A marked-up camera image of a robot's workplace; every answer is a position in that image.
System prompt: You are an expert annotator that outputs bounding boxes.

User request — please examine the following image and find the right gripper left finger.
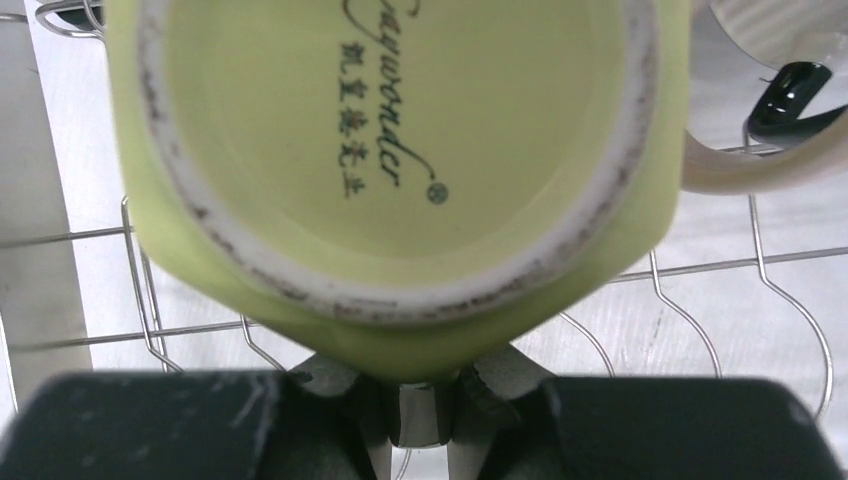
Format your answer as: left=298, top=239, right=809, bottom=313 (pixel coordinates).
left=1, top=355, right=391, bottom=479

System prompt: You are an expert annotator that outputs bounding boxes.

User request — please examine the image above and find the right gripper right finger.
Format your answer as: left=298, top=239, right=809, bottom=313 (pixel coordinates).
left=447, top=346, right=843, bottom=479

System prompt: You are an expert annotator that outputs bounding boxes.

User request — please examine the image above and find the pale yellow mug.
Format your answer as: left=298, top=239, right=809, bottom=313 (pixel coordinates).
left=103, top=1, right=691, bottom=383

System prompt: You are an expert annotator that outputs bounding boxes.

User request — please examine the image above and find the white ribbed mug black handle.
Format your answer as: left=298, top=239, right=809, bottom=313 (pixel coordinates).
left=692, top=1, right=847, bottom=152

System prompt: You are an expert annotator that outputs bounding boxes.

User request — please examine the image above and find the steel two-tier dish rack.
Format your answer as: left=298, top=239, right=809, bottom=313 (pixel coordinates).
left=0, top=0, right=848, bottom=480

